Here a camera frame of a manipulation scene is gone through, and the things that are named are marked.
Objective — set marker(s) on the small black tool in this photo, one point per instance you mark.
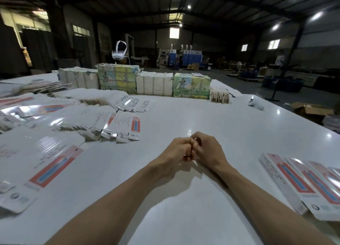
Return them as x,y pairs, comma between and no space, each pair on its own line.
231,93

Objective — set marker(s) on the row of white cartons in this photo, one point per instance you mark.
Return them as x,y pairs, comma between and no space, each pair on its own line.
154,84
78,78

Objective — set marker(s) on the blue machine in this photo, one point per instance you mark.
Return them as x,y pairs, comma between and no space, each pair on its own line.
190,58

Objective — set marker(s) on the square bright window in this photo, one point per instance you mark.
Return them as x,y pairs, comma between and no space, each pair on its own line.
174,33

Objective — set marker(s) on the grey crate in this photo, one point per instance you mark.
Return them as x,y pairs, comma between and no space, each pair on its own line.
67,63

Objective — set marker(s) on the person's right hand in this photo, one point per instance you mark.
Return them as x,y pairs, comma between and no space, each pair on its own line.
210,153

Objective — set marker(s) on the white plastic bags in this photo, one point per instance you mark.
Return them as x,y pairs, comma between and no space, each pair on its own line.
332,122

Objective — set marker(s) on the black floor stand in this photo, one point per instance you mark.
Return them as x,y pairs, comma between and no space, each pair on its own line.
281,77

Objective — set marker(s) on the person's left forearm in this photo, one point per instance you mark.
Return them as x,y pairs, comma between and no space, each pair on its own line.
106,210

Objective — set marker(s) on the white headset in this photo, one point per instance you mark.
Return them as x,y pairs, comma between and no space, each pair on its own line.
119,52

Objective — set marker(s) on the small white object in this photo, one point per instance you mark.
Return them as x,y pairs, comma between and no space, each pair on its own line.
256,103

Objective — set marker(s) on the small wall window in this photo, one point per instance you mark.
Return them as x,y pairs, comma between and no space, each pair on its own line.
244,48

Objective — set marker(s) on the person's right forearm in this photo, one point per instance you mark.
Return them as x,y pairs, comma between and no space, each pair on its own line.
273,207

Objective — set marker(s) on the person's left hand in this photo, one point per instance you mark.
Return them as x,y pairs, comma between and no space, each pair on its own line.
171,154

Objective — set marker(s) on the green printed carton bundle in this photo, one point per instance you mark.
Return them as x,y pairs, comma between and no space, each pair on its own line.
192,86

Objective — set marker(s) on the double wall window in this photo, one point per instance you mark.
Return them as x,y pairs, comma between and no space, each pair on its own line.
273,44

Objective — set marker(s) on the small beige card stack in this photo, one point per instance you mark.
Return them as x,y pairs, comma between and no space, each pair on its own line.
220,96

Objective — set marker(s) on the pile of grey flat sheets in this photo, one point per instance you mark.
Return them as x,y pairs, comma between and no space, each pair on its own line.
34,88

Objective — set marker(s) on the blue bins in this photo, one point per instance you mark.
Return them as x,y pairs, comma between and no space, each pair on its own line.
282,84

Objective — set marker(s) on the dark grey cabinet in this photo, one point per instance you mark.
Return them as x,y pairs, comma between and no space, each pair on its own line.
39,51

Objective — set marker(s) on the open cardboard box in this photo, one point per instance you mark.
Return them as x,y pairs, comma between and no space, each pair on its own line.
312,111

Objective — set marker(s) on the pile of carton blanks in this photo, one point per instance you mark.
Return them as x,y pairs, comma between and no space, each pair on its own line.
45,141

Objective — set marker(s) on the green yellow carton bundle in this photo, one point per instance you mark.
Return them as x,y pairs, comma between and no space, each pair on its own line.
118,78

